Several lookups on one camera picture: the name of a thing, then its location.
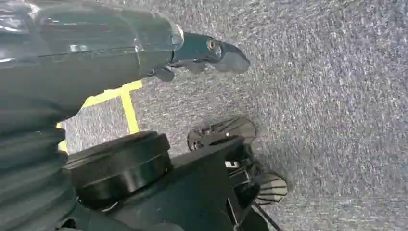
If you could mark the yellow floor tape line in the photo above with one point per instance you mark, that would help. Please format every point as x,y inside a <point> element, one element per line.
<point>129,110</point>

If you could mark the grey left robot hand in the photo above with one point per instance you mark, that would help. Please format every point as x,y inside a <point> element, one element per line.
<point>79,54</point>

